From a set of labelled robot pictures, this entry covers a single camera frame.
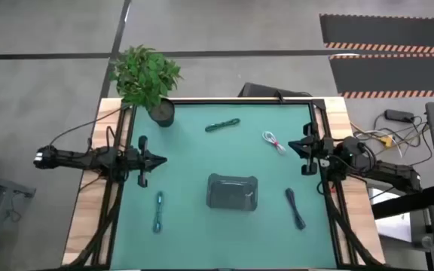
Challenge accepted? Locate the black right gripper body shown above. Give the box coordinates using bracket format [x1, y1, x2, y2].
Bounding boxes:
[301, 121, 335, 177]

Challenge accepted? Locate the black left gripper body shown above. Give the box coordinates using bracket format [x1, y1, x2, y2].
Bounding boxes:
[124, 135, 154, 188]

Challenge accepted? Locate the white USB-C cable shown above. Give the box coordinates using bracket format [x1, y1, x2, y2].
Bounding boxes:
[261, 130, 287, 155]

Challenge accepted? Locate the green braided USB-C cable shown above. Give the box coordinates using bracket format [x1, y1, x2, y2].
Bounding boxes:
[204, 117, 241, 133]

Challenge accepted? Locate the black jointed stand arm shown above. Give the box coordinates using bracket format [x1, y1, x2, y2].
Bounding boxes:
[371, 183, 434, 221]

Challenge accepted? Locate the black plant pot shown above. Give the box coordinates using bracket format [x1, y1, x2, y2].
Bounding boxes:
[148, 98, 176, 128]

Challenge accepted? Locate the black chair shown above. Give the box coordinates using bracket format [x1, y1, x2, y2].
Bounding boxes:
[237, 82, 313, 99]

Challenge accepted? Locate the black plastic tray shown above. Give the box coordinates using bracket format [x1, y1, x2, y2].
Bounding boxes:
[206, 172, 259, 212]

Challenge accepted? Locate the green leafy plant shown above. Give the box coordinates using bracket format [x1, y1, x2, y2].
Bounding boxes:
[108, 44, 184, 111]

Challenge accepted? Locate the green table mat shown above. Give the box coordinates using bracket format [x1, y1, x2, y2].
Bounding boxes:
[110, 103, 338, 270]

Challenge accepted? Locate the black power adapter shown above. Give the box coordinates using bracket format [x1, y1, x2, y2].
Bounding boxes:
[384, 108, 416, 123]

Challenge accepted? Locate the black hazard-striped floor mat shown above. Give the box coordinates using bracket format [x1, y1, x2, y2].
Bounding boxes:
[319, 14, 434, 54]
[329, 53, 434, 99]

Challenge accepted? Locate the white floor panel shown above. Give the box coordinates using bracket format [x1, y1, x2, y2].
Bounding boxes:
[369, 187, 413, 242]

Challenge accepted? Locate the blue braided USB-C cable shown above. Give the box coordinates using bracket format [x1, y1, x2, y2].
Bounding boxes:
[152, 190, 164, 234]

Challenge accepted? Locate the dark navy USB-C cable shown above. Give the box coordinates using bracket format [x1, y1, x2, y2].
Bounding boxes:
[285, 187, 307, 231]

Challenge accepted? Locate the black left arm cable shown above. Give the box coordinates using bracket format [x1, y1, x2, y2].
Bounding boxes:
[49, 105, 128, 148]

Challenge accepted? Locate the black floor cable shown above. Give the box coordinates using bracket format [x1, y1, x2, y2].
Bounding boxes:
[371, 111, 434, 169]

